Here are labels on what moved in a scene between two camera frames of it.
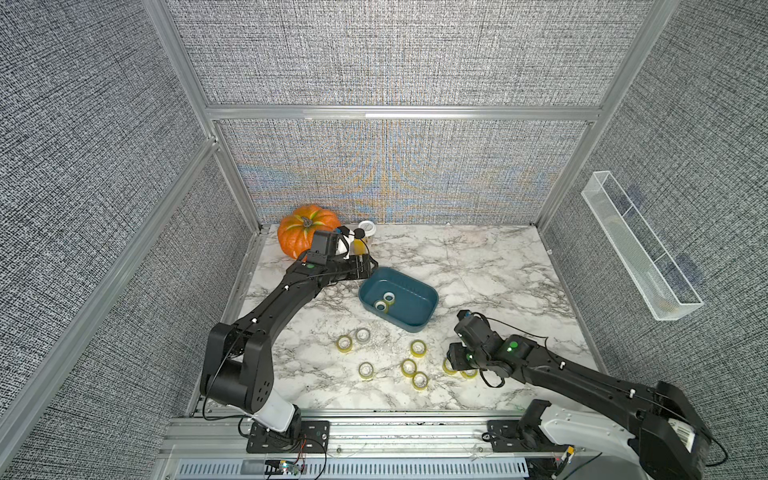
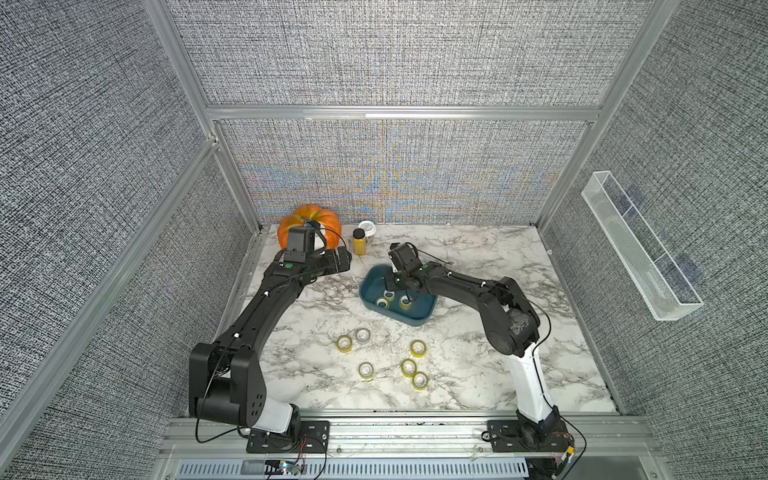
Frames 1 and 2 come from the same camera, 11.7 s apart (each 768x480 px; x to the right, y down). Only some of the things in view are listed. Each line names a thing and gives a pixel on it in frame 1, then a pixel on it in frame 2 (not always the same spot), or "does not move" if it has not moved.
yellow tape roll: x=344 y=343 does not move
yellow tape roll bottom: x=420 y=380 does not move
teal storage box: x=400 y=300 does not move
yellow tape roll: x=408 y=367 does not move
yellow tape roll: x=446 y=369 -> x=405 y=302
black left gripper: x=355 y=273 -> x=332 y=266
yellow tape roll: x=418 y=348 does not move
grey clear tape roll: x=362 y=334 does not move
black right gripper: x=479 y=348 -> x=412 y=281
